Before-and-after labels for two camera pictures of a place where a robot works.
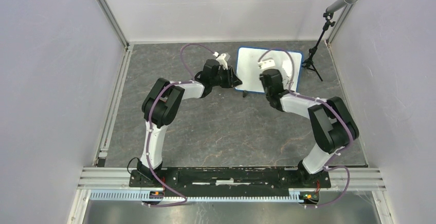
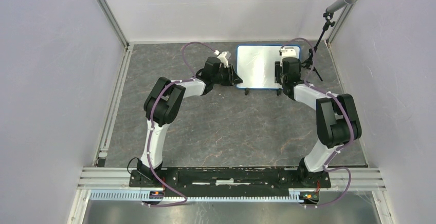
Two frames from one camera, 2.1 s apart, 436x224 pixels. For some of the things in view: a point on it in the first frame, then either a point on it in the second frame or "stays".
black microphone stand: x=309 y=63 stays
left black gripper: x=231 y=80 stays
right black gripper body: x=267 y=93 to x=282 y=78
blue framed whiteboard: x=289 y=63 stays
